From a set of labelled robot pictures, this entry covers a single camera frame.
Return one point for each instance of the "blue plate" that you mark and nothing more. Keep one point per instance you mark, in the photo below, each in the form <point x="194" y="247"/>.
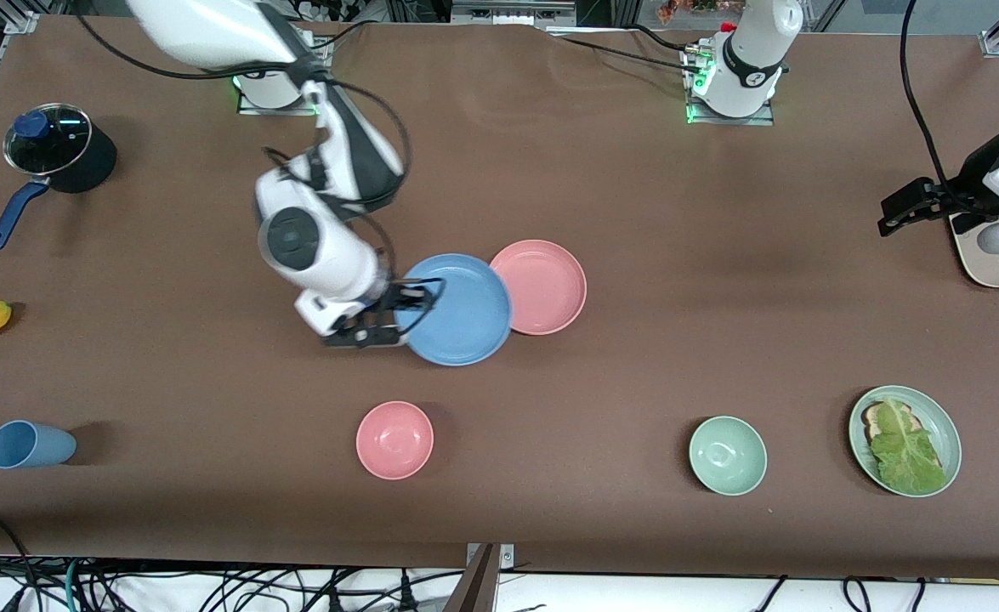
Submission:
<point x="456" y="310"/>

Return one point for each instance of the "pink plate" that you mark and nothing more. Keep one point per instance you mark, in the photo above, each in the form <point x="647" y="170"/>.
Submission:
<point x="546" y="287"/>

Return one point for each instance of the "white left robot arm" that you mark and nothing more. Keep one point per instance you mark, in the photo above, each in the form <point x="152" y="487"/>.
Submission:
<point x="750" y="59"/>

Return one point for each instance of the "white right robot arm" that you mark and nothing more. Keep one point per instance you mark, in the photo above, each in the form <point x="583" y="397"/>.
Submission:
<point x="312" y="246"/>

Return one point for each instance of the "beige rounded board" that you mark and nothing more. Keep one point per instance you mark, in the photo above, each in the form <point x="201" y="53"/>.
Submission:
<point x="996" y="272"/>

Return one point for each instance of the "small pink bowl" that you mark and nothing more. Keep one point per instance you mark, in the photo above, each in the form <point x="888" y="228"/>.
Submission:
<point x="394" y="440"/>

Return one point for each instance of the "kiwi slice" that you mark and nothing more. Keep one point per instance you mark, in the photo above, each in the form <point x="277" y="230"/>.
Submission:
<point x="871" y="416"/>

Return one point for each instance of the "green plate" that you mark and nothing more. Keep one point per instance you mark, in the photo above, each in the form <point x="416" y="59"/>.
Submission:
<point x="945" y="429"/>

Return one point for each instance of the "green lettuce leaf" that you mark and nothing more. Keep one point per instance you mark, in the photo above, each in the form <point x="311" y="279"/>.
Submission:
<point x="907" y="455"/>

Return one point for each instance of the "brown angled bar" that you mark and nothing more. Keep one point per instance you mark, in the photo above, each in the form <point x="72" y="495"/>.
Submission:
<point x="475" y="586"/>

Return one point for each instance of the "colourful toy food pile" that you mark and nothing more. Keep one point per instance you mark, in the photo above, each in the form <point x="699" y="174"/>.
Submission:
<point x="695" y="8"/>

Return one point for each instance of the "white power strip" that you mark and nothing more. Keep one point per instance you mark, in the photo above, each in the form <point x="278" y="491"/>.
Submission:
<point x="337" y="10"/>

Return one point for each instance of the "grey metal box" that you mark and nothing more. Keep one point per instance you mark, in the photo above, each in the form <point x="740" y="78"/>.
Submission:
<point x="512" y="13"/>

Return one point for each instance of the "small green bowl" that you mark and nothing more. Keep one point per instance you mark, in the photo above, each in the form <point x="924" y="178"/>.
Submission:
<point x="727" y="456"/>

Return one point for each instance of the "glass pot lid blue knob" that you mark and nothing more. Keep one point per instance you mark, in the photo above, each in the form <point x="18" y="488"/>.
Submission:
<point x="61" y="144"/>

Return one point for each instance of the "blue cup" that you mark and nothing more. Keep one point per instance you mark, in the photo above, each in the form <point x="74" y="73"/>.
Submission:
<point x="31" y="446"/>

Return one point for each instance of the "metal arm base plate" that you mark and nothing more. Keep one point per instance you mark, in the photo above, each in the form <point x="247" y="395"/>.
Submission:
<point x="733" y="121"/>
<point x="282" y="110"/>

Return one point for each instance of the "small metal bracket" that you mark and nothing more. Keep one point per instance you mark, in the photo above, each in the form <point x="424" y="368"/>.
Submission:
<point x="506" y="557"/>

